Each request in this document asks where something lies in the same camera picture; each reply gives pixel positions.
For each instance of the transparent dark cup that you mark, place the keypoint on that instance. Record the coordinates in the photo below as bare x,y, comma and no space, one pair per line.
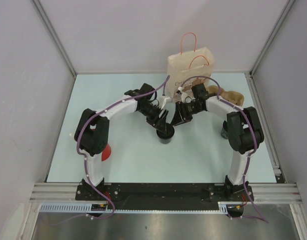
165,140

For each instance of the tall black coffee cup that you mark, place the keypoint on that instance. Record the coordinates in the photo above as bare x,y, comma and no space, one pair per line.
224,131

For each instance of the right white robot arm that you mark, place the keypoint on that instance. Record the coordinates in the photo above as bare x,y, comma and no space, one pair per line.
243,127

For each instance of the beige paper takeout bag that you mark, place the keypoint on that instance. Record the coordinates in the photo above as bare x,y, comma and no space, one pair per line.
187,69

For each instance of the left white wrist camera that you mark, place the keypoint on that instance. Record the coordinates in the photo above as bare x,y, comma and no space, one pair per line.
163,100

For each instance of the red cylindrical container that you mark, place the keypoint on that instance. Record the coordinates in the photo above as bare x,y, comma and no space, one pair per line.
106,153

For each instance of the black cup lid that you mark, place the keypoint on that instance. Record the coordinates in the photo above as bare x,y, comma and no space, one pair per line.
167,134

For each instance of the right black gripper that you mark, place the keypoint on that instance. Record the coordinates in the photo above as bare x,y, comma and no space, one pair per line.
177,119

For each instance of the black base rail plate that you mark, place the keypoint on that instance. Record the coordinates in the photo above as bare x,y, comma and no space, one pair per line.
167,196

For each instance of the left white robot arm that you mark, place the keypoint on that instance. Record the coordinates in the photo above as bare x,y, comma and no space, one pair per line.
92,132

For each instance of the white slotted cable duct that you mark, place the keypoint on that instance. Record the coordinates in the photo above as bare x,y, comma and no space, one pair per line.
90,208

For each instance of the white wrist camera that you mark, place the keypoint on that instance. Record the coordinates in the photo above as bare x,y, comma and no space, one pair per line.
180,94
163,100

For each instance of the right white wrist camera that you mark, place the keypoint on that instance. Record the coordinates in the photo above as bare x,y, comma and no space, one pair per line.
180,94

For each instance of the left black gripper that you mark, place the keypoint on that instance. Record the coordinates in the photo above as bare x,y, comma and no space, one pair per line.
161,126

